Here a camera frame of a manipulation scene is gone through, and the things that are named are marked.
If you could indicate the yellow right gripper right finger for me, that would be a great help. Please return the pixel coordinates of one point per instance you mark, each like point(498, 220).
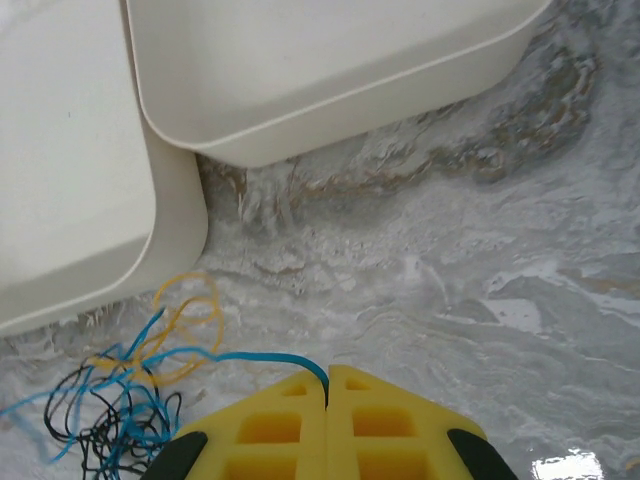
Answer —
point(390, 430)

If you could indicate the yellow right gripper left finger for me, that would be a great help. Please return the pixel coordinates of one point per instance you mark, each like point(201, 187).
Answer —
point(260, 430)

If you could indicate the cream plastic tray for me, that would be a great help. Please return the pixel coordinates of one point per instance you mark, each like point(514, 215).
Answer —
point(300, 60)
point(75, 150)

